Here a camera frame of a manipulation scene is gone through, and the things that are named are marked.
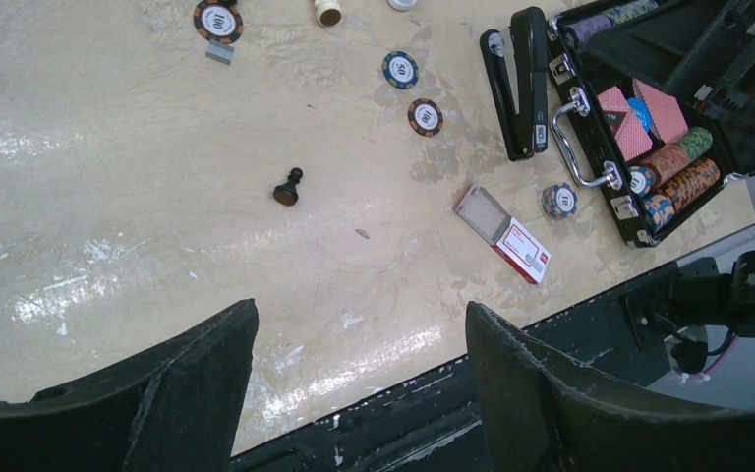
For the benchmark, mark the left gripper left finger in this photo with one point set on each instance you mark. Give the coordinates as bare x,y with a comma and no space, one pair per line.
172,407

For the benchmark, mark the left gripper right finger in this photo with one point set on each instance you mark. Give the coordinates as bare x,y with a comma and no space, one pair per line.
543,410

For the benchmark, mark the black stapler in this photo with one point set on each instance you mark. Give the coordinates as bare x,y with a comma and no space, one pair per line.
516,67

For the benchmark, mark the white stapler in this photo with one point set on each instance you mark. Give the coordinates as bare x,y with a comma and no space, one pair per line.
402,5

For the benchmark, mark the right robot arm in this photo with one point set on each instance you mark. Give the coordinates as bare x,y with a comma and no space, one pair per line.
698,316

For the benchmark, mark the red white staple box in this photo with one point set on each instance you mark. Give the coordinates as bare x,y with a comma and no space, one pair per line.
508,237

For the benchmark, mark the black chess pawn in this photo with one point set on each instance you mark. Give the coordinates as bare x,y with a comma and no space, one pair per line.
286,193

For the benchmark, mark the pink playing card deck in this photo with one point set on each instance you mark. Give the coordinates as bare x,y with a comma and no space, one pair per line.
626,127

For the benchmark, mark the orange 100 poker chip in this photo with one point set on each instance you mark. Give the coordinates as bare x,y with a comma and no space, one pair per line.
425,117

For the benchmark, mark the blue dealer button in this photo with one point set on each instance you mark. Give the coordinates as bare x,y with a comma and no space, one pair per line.
641,111

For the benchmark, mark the black poker chip case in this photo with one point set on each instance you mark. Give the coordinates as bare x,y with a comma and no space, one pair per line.
700,52

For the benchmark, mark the metal staple strip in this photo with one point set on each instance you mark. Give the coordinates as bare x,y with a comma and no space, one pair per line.
220,52

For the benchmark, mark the blue 50 poker chip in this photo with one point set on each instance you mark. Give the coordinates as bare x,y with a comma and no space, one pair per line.
400,69

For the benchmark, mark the brown 100 poker chip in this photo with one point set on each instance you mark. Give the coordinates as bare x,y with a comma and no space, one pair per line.
218,21

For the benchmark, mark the white chess piece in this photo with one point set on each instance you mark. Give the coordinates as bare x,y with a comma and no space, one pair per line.
328,12

